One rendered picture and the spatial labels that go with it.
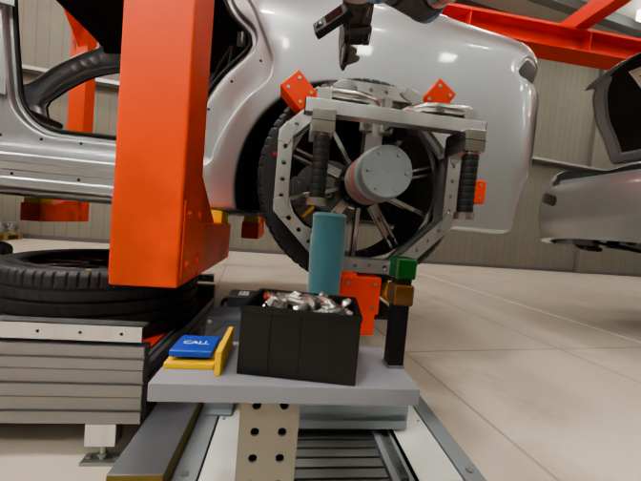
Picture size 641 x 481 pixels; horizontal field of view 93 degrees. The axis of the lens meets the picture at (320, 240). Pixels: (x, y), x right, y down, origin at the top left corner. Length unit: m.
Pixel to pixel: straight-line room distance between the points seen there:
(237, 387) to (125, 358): 0.54
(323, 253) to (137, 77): 0.60
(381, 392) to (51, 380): 0.87
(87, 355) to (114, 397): 0.14
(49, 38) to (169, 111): 7.29
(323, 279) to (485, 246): 8.45
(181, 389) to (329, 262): 0.40
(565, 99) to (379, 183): 10.68
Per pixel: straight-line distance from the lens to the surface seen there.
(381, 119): 0.73
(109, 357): 1.04
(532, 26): 4.90
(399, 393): 0.57
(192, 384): 0.54
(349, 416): 1.07
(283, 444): 0.63
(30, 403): 1.18
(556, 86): 11.19
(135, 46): 0.93
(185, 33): 0.92
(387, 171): 0.76
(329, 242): 0.73
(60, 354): 1.09
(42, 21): 8.26
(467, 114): 0.82
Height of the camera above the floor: 0.71
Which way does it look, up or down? 3 degrees down
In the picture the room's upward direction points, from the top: 5 degrees clockwise
